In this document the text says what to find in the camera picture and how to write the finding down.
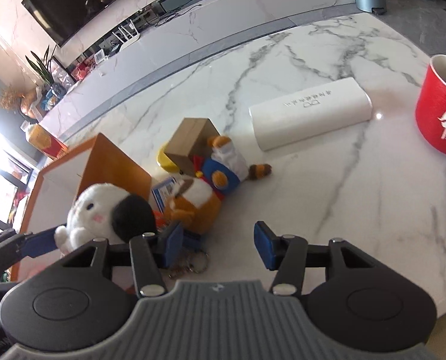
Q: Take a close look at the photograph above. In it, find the orange storage box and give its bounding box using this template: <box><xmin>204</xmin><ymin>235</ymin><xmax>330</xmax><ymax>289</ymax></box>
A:
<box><xmin>11</xmin><ymin>133</ymin><xmax>152</xmax><ymax>293</ymax></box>

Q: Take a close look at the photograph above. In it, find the grey rectangular device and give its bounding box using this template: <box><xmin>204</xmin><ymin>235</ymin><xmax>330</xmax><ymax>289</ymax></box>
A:
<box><xmin>159</xmin><ymin>0</ymin><xmax>205</xmax><ymax>14</ymax></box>

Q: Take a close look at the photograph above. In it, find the red mug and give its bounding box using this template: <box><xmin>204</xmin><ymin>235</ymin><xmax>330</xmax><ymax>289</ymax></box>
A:
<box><xmin>414</xmin><ymin>54</ymin><xmax>446</xmax><ymax>157</ymax></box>

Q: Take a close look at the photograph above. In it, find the small cardboard box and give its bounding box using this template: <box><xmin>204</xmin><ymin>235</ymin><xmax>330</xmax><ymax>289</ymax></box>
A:
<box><xmin>164</xmin><ymin>117</ymin><xmax>221</xmax><ymax>175</ymax></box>

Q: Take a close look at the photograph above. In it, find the black television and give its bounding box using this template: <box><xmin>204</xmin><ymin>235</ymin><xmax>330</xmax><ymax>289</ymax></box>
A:
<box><xmin>21</xmin><ymin>0</ymin><xmax>224</xmax><ymax>47</ymax></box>

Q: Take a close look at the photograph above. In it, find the white glasses case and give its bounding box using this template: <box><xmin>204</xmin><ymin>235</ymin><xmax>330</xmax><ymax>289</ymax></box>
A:
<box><xmin>248</xmin><ymin>77</ymin><xmax>373</xmax><ymax>152</ymax></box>

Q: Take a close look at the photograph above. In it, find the white bunny plush toy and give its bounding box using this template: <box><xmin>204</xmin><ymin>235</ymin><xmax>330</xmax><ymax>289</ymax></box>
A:
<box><xmin>54</xmin><ymin>183</ymin><xmax>158</xmax><ymax>254</ymax></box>

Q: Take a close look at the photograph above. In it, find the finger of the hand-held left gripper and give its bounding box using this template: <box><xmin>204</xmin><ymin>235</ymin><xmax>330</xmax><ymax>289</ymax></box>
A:
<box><xmin>0</xmin><ymin>227</ymin><xmax>59</xmax><ymax>276</ymax></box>

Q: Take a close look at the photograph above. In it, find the blue plush keychain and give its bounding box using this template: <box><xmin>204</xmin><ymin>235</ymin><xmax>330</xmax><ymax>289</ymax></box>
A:
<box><xmin>168</xmin><ymin>230</ymin><xmax>210</xmax><ymax>280</ymax></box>

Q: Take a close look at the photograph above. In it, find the leafy plant in glass vase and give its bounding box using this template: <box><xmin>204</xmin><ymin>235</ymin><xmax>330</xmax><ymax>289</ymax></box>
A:
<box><xmin>25</xmin><ymin>45</ymin><xmax>64</xmax><ymax>100</ymax></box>

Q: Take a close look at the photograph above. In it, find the blue card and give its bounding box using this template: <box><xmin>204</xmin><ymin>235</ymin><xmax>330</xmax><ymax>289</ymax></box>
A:
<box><xmin>151</xmin><ymin>178</ymin><xmax>188</xmax><ymax>211</ymax></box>

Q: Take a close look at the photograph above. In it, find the duck plush toy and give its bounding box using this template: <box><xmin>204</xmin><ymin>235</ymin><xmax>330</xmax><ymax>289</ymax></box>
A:
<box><xmin>193</xmin><ymin>135</ymin><xmax>272</xmax><ymax>196</ymax></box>

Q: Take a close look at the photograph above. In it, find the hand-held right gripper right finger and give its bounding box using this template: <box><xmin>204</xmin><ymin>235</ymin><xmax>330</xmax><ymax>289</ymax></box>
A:
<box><xmin>254</xmin><ymin>221</ymin><xmax>377</xmax><ymax>295</ymax></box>

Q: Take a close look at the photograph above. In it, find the yellow round tape measure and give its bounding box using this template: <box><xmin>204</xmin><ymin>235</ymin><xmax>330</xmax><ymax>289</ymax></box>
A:
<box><xmin>156</xmin><ymin>144</ymin><xmax>180</xmax><ymax>173</ymax></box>

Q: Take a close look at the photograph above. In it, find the dried flower bouquet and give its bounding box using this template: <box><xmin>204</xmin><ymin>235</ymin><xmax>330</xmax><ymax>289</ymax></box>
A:
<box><xmin>0</xmin><ymin>86</ymin><xmax>34</xmax><ymax>121</ymax></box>

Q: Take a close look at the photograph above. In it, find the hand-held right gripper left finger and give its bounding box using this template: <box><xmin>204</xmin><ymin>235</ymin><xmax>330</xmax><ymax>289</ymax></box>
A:
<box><xmin>60</xmin><ymin>220</ymin><xmax>185</xmax><ymax>298</ymax></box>

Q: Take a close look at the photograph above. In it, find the white router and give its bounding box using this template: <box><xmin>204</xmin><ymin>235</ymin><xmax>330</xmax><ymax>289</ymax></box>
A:
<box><xmin>112</xmin><ymin>22</ymin><xmax>141</xmax><ymax>51</ymax></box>

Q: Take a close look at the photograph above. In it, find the white marble tv cabinet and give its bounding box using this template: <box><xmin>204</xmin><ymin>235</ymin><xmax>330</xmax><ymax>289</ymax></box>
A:
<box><xmin>39</xmin><ymin>0</ymin><xmax>358</xmax><ymax>128</ymax></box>

